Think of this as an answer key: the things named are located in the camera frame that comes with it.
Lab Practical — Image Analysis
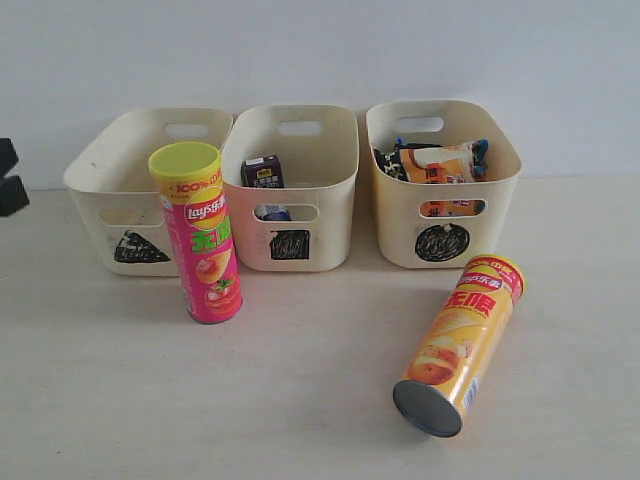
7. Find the blue white milk carton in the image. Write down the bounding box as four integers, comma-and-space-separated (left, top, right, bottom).
254, 205, 292, 222

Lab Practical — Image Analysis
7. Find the purple drink carton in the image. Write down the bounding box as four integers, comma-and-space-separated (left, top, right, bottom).
241, 155, 285, 189

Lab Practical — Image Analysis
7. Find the blue instant noodle bag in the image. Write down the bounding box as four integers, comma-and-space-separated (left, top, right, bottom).
389, 137, 494, 181

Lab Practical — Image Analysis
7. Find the orange instant noodle bag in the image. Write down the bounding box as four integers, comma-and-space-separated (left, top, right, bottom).
373, 141, 484, 219

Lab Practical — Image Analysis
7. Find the left cream plastic bin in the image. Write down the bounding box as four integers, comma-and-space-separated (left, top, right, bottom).
64, 107, 233, 277

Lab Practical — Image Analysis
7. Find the cream plastic bin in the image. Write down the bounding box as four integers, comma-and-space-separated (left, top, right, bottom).
64, 107, 233, 277
222, 105, 359, 272
366, 100, 522, 269

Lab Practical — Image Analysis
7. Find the pink Lays chips can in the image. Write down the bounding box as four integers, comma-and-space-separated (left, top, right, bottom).
148, 141, 243, 325

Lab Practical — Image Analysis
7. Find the middle cream plastic bin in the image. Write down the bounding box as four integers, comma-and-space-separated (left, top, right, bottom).
222, 105, 359, 272

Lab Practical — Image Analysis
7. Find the right cream plastic bin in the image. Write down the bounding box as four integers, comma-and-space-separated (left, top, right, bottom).
366, 100, 522, 269

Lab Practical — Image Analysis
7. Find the yellow Lays chips can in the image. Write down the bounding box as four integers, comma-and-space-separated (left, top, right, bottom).
392, 254, 526, 438

